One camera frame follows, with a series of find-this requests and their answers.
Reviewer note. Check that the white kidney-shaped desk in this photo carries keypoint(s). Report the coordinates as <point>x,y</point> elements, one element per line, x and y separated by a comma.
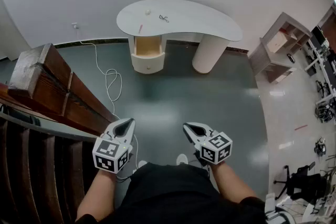
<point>183,18</point>

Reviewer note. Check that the light wooden box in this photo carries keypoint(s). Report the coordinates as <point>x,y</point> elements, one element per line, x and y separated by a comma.
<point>277,42</point>

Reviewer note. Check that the person's right forearm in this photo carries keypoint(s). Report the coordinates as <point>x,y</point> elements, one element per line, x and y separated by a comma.
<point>231,181</point>

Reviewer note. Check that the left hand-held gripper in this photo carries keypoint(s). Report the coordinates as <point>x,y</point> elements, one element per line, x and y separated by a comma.
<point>105,152</point>

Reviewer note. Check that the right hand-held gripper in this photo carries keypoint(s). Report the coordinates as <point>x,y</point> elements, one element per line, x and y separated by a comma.
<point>216,149</point>

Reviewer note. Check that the white wall socket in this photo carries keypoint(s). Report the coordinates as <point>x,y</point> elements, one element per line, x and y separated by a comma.
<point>75,25</point>

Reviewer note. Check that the person's right white shoe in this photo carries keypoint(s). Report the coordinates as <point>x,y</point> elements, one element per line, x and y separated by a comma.
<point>182,159</point>

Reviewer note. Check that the person's left forearm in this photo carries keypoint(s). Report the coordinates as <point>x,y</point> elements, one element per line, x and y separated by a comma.
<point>94,191</point>

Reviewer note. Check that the black office chair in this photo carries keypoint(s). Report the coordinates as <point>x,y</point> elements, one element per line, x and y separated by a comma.
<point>304,181</point>

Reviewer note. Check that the small scissors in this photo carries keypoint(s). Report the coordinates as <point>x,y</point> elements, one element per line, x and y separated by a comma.
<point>163,17</point>

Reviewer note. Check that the small black device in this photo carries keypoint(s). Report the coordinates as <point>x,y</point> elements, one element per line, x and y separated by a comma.
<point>291,57</point>

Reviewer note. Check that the person's white shoe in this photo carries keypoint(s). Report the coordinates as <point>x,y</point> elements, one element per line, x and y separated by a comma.
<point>142,164</point>
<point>182,159</point>

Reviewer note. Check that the person's left white shoe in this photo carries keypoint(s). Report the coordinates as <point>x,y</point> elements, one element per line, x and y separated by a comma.
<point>142,164</point>

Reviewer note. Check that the person's black clothing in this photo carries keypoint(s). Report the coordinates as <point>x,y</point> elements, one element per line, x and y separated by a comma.
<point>170,191</point>

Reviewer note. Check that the small floor device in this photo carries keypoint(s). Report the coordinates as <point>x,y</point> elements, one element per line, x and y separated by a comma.
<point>320,147</point>

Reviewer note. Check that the small beige round object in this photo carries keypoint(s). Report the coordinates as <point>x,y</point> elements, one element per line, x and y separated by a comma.
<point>148,12</point>

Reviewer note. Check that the white desk frame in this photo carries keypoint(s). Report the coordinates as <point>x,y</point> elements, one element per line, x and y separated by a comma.
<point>324,65</point>

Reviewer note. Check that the grey wooden shelf unit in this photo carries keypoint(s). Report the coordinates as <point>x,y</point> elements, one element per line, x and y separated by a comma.
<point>273,60</point>

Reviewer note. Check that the large wooden drawer white front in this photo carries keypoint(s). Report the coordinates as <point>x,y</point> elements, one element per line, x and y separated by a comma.
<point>147,46</point>

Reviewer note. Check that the red pen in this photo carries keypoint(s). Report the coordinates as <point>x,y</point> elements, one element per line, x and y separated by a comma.
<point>140,29</point>

